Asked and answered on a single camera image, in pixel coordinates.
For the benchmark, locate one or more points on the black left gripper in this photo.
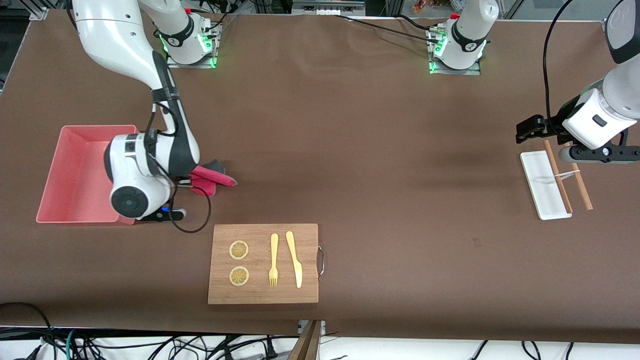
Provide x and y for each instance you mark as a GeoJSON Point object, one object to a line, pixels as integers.
{"type": "Point", "coordinates": [552, 128]}

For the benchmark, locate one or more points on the pink and grey cloth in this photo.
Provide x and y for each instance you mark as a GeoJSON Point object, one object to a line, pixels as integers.
{"type": "Point", "coordinates": [210, 176]}

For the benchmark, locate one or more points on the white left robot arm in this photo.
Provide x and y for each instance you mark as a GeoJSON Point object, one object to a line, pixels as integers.
{"type": "Point", "coordinates": [595, 120]}

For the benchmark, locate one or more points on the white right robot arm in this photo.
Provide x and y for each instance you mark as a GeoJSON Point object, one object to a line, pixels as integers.
{"type": "Point", "coordinates": [120, 40]}

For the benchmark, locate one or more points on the white rectangular tray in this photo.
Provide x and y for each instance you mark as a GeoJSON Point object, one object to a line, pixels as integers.
{"type": "Point", "coordinates": [542, 185]}

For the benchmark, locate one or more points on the grey power strip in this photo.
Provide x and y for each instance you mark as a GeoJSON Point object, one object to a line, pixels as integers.
{"type": "Point", "coordinates": [327, 6]}

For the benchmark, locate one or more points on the yellow knife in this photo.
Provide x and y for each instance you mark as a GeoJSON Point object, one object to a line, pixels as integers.
{"type": "Point", "coordinates": [295, 260]}

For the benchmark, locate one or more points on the yellow fork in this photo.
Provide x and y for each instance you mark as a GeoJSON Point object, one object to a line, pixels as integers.
{"type": "Point", "coordinates": [273, 255]}

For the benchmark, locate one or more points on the wooden beam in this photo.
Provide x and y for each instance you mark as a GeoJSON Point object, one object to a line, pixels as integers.
{"type": "Point", "coordinates": [307, 345]}

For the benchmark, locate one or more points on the wooden cutting board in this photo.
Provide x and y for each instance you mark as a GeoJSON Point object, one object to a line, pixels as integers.
{"type": "Point", "coordinates": [262, 295]}

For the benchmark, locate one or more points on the lemon slice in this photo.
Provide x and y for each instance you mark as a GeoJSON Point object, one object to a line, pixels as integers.
{"type": "Point", "coordinates": [239, 250]}
{"type": "Point", "coordinates": [239, 276]}

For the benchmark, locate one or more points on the black power plug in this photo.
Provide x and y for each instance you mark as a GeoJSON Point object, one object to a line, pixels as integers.
{"type": "Point", "coordinates": [270, 352]}

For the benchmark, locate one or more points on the pink plastic bin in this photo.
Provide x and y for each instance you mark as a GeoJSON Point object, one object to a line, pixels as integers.
{"type": "Point", "coordinates": [65, 170]}

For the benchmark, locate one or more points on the metal bracket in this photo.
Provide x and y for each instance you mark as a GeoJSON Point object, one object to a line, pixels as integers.
{"type": "Point", "coordinates": [322, 327]}

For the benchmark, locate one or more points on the aluminium frame profile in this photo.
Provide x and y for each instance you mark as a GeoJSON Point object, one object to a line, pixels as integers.
{"type": "Point", "coordinates": [39, 11]}

